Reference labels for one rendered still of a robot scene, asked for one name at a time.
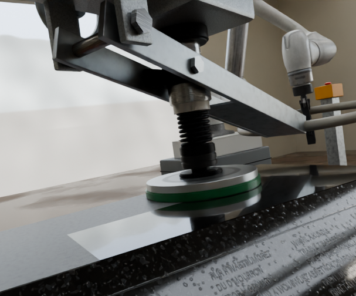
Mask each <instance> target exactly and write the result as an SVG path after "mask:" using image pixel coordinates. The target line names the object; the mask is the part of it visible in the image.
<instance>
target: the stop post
mask: <svg viewBox="0 0 356 296"><path fill-rule="evenodd" d="M314 91H315V96H316V100H320V101H321V105H327V104H332V103H339V102H340V101H339V97H341V96H344V95H343V85H342V83H338V84H328V85H325V86H320V87H316V88H314ZM340 114H341V111H340V110H338V111H333V112H325V113H322V116H323V118H324V117H330V116H336V115H340ZM324 134H325V140H326V149H327V158H328V165H346V166H347V159H346V154H345V144H344V135H343V126H337V127H331V128H327V129H324Z"/></svg>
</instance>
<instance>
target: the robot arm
mask: <svg viewBox="0 0 356 296"><path fill-rule="evenodd" d="M253 6H254V12H255V15H257V16H259V17H261V18H262V19H264V20H266V21H268V22H270V23H271V24H273V25H275V26H276V27H278V28H280V29H282V30H284V31H285V32H287V33H286V34H285V35H284V36H283V38H282V55H283V62H284V65H285V68H286V69H287V73H288V77H289V82H290V86H294V87H293V88H292V89H293V96H300V98H301V100H299V103H300V106H301V111H302V112H303V115H305V116H306V120H312V119H311V114H310V107H311V106H310V99H308V98H307V94H310V93H313V85H312V84H310V82H313V74H312V69H311V67H313V66H320V65H324V64H326V63H328V62H329V61H330V60H332V58H333V57H334V56H335V54H336V51H337V48H336V45H335V43H334V42H333V41H331V40H330V39H327V38H326V37H324V36H322V35H320V34H319V33H317V32H309V31H308V30H306V29H305V28H304V27H302V26H301V25H300V24H298V23H297V22H295V21H294V20H292V19H291V18H289V17H288V16H286V15H285V14H283V13H281V12H280V11H278V10H276V9H275V8H273V7H272V6H270V5H269V4H267V3H265V2H264V1H262V0H253ZM248 27H249V23H245V24H243V25H239V26H237V27H234V28H231V29H228V39H227V47H226V61H225V69H226V70H227V71H229V72H231V73H232V74H234V75H236V76H238V77H239V78H241V79H243V80H245V81H246V79H244V78H243V75H244V68H245V57H246V45H247V34H248ZM246 82H247V81H246ZM211 95H212V96H214V97H217V98H218V99H220V100H223V101H225V102H229V101H231V100H229V99H227V98H224V97H222V96H220V95H218V94H216V93H213V92H211ZM207 119H209V120H210V122H209V123H206V124H210V125H211V126H210V127H208V128H210V129H211V131H210V132H209V133H212V135H211V136H210V137H217V136H223V135H227V134H232V133H235V131H234V130H226V129H225V125H224V122H221V121H218V120H216V119H213V118H211V117H209V118H207ZM306 137H307V144H315V143H316V137H315V132H314V130H313V131H309V132H306Z"/></svg>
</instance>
